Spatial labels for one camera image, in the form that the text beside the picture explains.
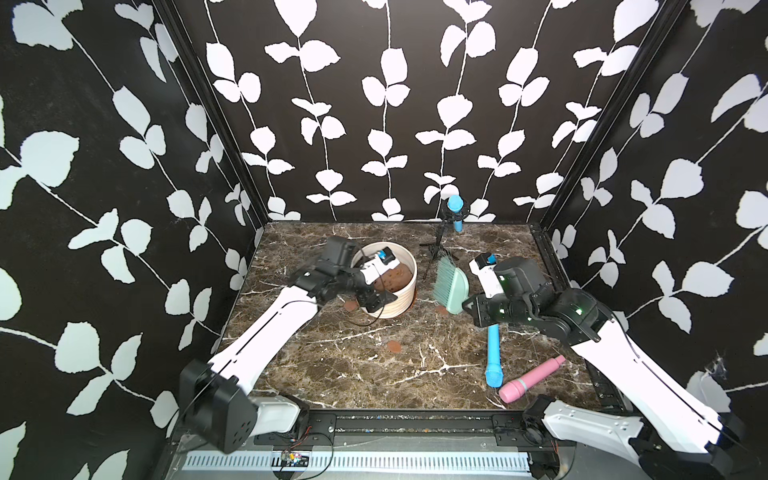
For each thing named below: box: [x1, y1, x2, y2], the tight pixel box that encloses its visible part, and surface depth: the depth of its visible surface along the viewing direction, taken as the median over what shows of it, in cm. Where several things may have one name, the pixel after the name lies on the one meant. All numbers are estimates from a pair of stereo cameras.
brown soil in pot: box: [374, 262, 413, 293], surface depth 92 cm
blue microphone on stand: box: [447, 195, 464, 233], surface depth 95 cm
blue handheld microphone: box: [486, 324, 503, 388], surface depth 85 cm
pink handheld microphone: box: [499, 355, 566, 404], surface depth 80 cm
